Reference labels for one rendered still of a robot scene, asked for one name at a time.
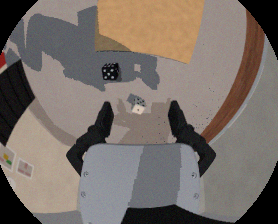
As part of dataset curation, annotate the black die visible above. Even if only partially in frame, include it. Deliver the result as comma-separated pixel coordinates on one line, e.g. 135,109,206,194
102,63,119,80

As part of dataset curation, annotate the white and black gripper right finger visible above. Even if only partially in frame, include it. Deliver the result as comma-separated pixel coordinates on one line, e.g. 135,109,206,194
168,100,216,178

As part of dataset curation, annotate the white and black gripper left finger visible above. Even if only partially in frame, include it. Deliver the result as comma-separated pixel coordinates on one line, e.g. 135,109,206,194
66,101,114,177

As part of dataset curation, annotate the white die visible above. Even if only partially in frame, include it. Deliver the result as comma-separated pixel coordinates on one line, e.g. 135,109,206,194
131,98,145,114

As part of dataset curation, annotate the tan mat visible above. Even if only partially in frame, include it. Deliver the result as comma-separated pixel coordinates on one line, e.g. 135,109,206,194
95,0,204,64

